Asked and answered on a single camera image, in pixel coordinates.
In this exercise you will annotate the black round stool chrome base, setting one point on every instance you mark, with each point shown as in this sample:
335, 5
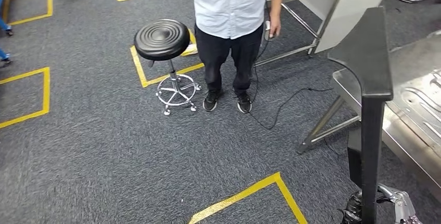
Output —
162, 38

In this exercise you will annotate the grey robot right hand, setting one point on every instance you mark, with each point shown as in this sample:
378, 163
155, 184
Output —
399, 205

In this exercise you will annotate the grey handheld controller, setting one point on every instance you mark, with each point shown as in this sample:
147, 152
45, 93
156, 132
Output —
267, 26

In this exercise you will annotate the stamped grey metal panel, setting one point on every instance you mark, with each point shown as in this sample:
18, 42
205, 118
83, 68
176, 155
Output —
423, 105

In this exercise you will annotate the black plastic plate bracket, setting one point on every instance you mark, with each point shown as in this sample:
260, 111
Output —
368, 60

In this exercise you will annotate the person's left hand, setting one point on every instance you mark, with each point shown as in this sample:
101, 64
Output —
275, 24

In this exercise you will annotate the stainless steel workbench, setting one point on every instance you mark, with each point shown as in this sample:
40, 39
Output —
413, 53

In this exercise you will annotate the person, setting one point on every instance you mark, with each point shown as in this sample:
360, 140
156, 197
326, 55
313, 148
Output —
227, 5

